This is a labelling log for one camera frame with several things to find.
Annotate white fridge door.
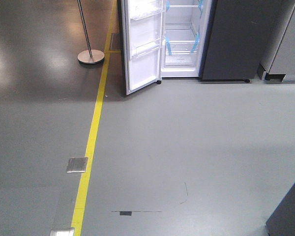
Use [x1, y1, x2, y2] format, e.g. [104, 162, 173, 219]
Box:
[117, 0, 165, 95]

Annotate grey stone kitchen island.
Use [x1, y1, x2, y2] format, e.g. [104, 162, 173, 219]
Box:
[266, 183, 295, 236]

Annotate dark grey fridge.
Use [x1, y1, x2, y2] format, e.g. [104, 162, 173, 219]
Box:
[161, 0, 282, 83]

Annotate steel undercounter cabinet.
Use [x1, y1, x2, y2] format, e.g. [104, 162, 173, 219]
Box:
[257, 0, 295, 83]

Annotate metal floor plate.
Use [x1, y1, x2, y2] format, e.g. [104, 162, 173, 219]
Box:
[49, 227, 75, 236]
[66, 157, 89, 173]

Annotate silver sign stand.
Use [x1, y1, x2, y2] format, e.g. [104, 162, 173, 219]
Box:
[77, 0, 105, 64]

